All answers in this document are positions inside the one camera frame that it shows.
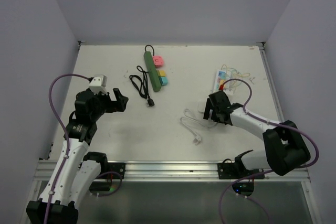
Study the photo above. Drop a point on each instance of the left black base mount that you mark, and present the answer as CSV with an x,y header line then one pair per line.
x,y
118,167

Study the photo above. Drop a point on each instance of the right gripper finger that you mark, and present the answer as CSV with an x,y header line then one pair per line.
x,y
217,118
207,115

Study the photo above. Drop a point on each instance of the white power strip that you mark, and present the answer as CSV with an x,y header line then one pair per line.
x,y
219,75

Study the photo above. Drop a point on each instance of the blue plug adapter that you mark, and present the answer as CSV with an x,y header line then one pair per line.
x,y
163,81

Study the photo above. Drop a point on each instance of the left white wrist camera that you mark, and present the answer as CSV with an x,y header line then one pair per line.
x,y
98,84

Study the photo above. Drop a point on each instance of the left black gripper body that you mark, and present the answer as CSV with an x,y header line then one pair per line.
x,y
103,104

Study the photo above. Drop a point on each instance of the yellow plug adapter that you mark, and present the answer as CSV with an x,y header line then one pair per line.
x,y
161,73

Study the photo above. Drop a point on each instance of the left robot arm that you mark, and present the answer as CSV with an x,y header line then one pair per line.
x,y
77,167

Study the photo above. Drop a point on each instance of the pink plug adapter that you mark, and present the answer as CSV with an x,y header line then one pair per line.
x,y
158,61

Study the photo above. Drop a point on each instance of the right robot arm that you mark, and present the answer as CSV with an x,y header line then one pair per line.
x,y
284,147

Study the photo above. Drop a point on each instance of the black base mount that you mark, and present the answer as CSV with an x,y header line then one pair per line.
x,y
118,167
226,169

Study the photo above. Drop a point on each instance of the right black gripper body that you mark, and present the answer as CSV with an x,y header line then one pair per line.
x,y
214,108

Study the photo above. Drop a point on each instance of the green power strip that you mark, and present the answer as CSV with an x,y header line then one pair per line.
x,y
154,78

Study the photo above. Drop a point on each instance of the white usb charger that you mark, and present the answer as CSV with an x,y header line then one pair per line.
x,y
229,93

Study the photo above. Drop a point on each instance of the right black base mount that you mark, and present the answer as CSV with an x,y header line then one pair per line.
x,y
226,169

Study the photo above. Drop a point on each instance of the aluminium front rail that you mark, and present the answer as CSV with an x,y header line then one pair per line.
x,y
175,171

